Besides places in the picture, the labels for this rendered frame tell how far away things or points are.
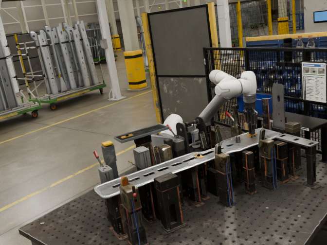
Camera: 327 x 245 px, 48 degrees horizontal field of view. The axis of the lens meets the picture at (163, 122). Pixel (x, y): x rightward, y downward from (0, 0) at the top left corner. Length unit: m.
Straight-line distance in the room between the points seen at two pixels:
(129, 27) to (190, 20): 5.33
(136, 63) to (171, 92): 4.87
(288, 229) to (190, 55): 3.43
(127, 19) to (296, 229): 8.72
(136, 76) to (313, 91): 7.83
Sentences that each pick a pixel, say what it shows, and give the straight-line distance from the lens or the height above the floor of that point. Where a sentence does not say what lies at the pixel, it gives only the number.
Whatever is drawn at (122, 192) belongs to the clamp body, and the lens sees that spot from 2.01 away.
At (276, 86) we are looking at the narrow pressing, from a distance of 2.79.
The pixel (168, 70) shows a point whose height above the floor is 1.13.
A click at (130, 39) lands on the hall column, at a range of 10.32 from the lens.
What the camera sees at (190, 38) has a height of 1.57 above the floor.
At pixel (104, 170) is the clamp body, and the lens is 2.29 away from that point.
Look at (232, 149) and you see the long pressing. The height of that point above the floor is 1.00.
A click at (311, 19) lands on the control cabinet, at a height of 1.38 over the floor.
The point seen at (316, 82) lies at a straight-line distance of 2.93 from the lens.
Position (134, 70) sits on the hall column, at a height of 0.58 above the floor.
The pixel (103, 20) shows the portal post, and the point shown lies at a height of 2.01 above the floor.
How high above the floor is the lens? 1.91
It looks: 16 degrees down
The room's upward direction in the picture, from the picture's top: 8 degrees counter-clockwise
